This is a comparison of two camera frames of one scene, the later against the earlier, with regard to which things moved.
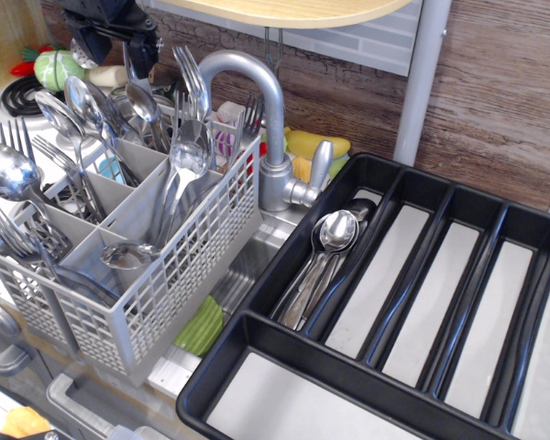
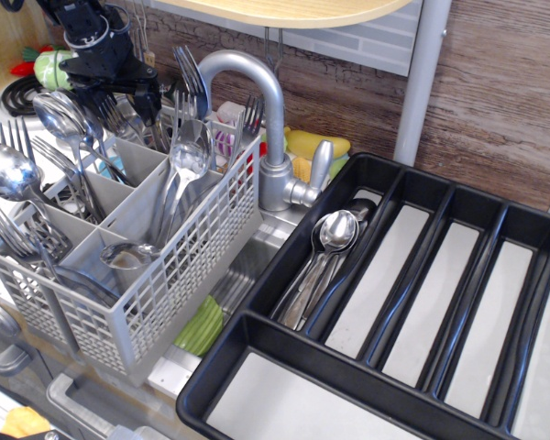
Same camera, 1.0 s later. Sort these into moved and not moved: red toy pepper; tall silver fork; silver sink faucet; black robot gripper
Moved: black robot gripper
Not moved: tall silver fork; red toy pepper; silver sink faucet
